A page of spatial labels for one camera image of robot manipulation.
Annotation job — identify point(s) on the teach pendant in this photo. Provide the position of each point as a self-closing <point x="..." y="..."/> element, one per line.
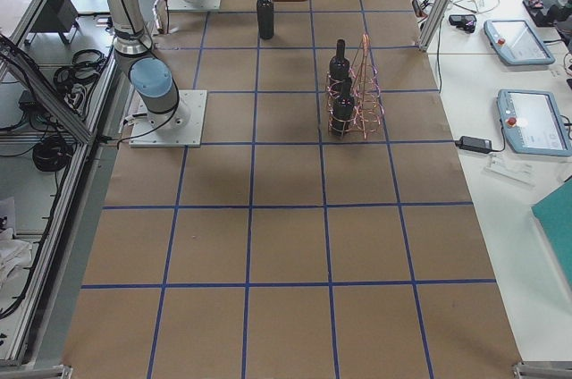
<point x="532" y="123"/>
<point x="517" y="43"/>

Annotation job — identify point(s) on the black box on shelf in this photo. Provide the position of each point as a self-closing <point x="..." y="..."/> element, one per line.
<point x="59" y="17"/>

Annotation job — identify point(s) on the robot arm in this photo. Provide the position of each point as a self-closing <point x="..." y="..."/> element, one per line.
<point x="148" y="74"/>

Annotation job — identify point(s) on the copper wire bottle basket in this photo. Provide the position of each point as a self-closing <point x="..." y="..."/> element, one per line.
<point x="368" y="111"/>

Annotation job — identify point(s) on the dark wine bottle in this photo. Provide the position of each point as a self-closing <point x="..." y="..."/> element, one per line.
<point x="342" y="108"/>
<point x="265" y="19"/>
<point x="339" y="64"/>

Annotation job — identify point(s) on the clear acrylic stand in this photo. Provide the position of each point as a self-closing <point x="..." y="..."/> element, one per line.
<point x="522" y="173"/>

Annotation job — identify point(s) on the upper teach pendant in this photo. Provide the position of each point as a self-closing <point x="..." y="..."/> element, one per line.
<point x="517" y="43"/>

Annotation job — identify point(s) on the brown paper table mat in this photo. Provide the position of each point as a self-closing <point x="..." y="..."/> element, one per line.
<point x="279" y="250"/>

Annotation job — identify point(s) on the teal board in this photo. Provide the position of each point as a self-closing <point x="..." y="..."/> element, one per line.
<point x="554" y="214"/>

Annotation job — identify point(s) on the black power adapter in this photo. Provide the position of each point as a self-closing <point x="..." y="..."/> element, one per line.
<point x="472" y="144"/>

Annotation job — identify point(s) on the lower teach pendant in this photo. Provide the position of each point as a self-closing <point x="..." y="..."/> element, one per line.
<point x="532" y="123"/>

